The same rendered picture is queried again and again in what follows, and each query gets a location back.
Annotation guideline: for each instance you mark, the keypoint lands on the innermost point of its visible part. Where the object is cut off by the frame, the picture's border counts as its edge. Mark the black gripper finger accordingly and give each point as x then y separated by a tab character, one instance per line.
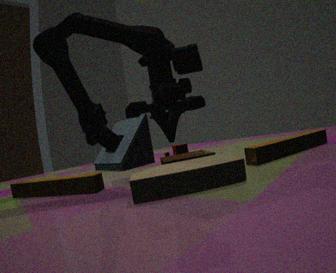
173	121
162	119

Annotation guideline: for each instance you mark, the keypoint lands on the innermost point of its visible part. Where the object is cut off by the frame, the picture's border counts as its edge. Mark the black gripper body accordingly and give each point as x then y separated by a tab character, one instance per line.
191	103

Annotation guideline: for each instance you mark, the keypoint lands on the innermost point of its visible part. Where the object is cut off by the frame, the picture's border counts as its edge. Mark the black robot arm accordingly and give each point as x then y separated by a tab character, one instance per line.
157	51

